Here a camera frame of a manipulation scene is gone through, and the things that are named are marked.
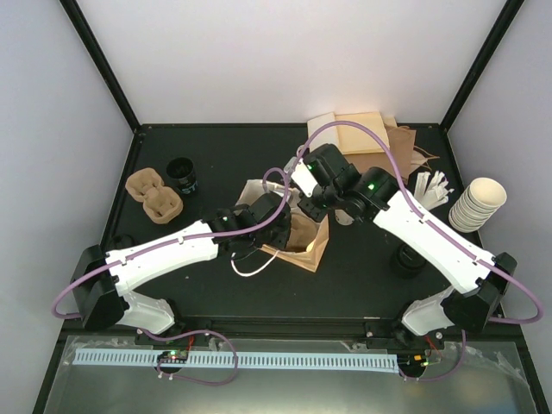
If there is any orange paper bag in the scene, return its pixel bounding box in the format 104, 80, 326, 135
307, 111, 390, 155
260, 189, 329, 273

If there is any black printed paper cup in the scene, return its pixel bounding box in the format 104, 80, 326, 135
166, 157, 198, 195

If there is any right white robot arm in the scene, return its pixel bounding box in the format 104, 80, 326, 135
290, 144, 517, 348

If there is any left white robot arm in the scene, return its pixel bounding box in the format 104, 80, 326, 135
72, 191, 291, 344

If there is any white paper cup stack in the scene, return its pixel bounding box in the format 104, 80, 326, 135
335, 210, 354, 226

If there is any brown kraft paper bag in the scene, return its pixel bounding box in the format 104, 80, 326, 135
386, 125, 438, 184

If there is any right black lid stack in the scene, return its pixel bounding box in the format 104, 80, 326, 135
390, 243, 427, 279

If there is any black lid stack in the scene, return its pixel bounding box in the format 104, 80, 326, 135
106, 234, 136, 251
390, 243, 427, 279

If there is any brown pulp cup carrier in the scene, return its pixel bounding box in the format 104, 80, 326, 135
125, 167, 184, 224

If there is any left black lid stack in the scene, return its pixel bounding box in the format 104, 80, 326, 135
106, 234, 136, 251

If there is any small circuit board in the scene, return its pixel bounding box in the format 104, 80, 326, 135
157, 350, 189, 363

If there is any tilted paper cup stack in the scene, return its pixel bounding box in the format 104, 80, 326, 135
448, 178, 507, 233

